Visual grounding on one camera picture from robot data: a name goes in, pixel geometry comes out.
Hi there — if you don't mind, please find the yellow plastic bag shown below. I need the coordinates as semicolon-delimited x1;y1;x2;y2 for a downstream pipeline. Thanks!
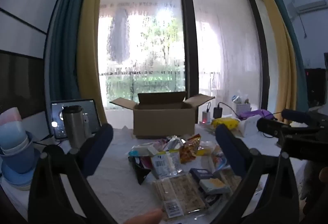
211;118;240;130

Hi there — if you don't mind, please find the yellow curtain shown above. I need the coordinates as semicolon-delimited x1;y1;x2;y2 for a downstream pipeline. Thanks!
243;0;298;122
77;0;109;135

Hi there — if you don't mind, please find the grey hanging garment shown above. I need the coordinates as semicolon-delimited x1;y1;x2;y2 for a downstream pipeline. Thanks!
109;7;130;63

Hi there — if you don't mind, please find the white barcode snack packet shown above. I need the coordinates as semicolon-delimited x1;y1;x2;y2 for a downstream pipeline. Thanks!
150;150;181;179

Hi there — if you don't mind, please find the orange snack packet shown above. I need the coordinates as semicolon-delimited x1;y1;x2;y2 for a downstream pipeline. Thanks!
179;134;202;164

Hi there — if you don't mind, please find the white textured table cover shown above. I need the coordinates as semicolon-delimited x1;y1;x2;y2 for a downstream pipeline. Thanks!
0;121;308;224

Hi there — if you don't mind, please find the silver foil snack packet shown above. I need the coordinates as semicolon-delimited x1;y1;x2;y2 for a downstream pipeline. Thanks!
164;136;187;152

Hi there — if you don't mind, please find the pink bowl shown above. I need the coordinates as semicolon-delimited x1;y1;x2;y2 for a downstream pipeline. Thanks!
0;107;22;126

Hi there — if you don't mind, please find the person's right hand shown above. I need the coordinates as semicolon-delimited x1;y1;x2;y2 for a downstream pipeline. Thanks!
318;167;328;183

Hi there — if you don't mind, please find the clear cracker packet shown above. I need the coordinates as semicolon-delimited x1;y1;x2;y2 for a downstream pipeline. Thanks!
152;173;208;221

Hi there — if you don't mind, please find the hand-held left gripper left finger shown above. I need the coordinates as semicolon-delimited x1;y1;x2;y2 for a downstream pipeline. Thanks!
28;123;116;224

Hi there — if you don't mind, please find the dark blue snack box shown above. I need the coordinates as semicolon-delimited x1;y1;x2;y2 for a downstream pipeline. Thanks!
190;168;215;183

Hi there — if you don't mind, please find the white woven basket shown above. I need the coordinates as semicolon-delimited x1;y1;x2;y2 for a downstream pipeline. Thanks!
234;96;251;115

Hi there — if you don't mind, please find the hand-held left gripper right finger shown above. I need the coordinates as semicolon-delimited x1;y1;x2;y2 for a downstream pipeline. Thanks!
213;124;300;224

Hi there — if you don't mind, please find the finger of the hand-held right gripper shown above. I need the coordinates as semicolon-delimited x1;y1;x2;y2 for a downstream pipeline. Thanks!
281;109;312;125
257;118;285;138

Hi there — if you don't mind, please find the purple cloth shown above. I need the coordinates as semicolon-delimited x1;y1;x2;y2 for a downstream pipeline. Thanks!
239;109;272;121

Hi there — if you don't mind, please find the black snack packet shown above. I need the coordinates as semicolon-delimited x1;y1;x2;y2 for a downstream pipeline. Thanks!
129;156;152;185

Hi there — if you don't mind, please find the person's left hand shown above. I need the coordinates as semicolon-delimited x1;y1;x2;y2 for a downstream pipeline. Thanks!
122;208;164;224

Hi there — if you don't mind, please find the black window frame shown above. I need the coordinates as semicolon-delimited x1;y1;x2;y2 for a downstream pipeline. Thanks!
102;0;272;124

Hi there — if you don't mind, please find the dark cabinet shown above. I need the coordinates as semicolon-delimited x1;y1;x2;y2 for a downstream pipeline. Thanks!
305;67;328;108

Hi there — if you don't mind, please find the long black charger cable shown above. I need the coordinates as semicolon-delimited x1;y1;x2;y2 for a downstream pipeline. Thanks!
217;102;241;118

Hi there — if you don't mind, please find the white air conditioner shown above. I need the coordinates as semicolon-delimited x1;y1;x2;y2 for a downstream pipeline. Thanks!
291;0;328;13

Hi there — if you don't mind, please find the tablet with dark screen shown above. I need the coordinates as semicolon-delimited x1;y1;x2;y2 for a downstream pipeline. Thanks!
50;99;101;140

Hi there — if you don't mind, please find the dark blue bowl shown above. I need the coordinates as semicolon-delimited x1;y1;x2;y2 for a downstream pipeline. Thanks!
0;132;35;175

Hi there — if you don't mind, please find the brown cardboard box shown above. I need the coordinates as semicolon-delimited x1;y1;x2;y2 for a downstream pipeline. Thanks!
110;91;216;139

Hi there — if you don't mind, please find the white paper packet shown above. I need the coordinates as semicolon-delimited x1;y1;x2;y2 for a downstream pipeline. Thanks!
238;114;262;137

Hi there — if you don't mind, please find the light blue bowl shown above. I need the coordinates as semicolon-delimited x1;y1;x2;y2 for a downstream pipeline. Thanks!
0;121;28;150

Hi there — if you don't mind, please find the yellow white snack box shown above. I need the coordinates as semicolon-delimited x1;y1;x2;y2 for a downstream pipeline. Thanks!
199;178;231;195

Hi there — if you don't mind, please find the white teal snack box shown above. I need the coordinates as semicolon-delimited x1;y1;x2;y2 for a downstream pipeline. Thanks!
128;144;157;157

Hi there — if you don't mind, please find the thin black tablet cable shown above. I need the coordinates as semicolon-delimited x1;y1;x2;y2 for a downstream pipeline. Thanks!
33;134;56;144

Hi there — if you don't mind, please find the teal curtain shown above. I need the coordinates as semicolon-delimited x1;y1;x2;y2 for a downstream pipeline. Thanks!
50;0;95;106
261;0;309;112

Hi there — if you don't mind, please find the stainless steel tumbler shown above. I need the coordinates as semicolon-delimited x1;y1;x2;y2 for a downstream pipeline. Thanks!
62;105;92;150

